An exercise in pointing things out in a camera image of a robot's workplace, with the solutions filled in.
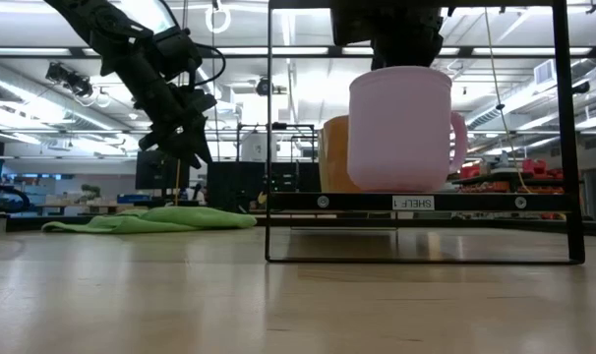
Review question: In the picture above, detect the potted green plant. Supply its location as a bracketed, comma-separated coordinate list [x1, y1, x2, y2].
[79, 184, 102, 204]

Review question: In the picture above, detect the orange mug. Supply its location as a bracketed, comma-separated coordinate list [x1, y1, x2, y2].
[318, 115, 363, 194]

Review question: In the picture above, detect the pink plastic mug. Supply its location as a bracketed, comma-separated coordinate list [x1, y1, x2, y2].
[347, 66, 469, 194]

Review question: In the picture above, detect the green cloth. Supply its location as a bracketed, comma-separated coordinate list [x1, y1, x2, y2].
[40, 205, 258, 235]

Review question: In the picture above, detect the black hanging camera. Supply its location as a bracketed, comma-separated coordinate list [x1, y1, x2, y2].
[44, 61, 95, 99]

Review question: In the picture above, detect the black cable loop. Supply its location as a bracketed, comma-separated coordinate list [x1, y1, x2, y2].
[0, 180, 31, 213]

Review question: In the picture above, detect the black metal stand frame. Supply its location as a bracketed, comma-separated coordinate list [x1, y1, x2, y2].
[236, 122, 316, 163]

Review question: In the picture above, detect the white hanging ring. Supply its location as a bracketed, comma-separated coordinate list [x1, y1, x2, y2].
[205, 4, 232, 34]

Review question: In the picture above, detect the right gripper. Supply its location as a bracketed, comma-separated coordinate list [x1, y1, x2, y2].
[330, 6, 447, 70]

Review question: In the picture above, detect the red storage bins rack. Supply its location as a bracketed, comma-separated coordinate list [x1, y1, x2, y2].
[457, 157, 565, 194]

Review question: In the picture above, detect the black computer monitor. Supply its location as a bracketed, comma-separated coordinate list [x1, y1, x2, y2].
[135, 149, 191, 191]

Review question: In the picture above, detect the black partition panel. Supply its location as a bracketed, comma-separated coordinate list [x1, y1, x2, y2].
[207, 160, 324, 213]

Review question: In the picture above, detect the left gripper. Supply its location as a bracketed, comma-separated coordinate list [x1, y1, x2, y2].
[98, 24, 219, 171]

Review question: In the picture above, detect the black frame wooden shelf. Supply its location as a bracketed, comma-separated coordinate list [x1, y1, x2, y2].
[266, 0, 585, 266]

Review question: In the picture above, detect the black rig frame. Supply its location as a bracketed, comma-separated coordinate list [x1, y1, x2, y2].
[0, 45, 596, 60]

